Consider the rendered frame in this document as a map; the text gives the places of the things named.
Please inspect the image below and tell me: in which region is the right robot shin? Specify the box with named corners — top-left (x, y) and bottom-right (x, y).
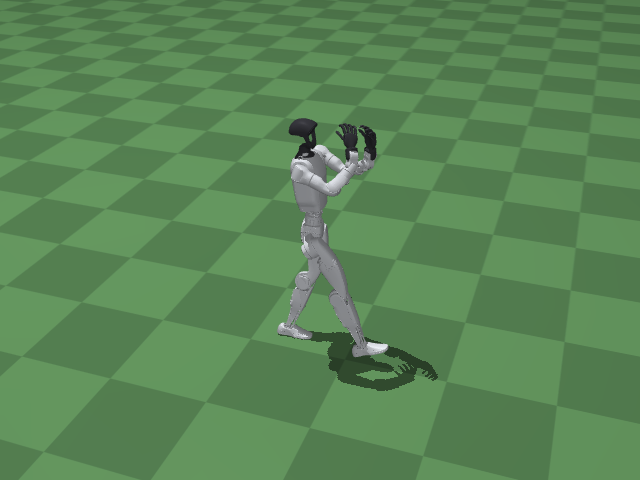
top-left (329, 292), bottom-right (367, 348)

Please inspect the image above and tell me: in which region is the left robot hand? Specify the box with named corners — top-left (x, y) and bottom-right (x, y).
top-left (358, 125), bottom-right (377, 160)

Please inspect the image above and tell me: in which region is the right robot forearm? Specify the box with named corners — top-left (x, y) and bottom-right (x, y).
top-left (327, 151), bottom-right (359, 193)

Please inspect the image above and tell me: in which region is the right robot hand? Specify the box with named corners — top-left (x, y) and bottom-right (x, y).
top-left (336, 123), bottom-right (358, 160)

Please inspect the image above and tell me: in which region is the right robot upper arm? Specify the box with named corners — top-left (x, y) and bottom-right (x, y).
top-left (291, 164), bottom-right (341, 197)

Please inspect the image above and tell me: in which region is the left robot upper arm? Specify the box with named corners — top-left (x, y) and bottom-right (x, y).
top-left (313, 145), bottom-right (355, 178)

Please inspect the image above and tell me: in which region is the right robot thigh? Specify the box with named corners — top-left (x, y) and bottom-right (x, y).
top-left (301, 233), bottom-right (348, 302)

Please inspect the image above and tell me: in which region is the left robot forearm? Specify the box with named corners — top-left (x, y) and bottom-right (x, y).
top-left (354, 151), bottom-right (377, 175)

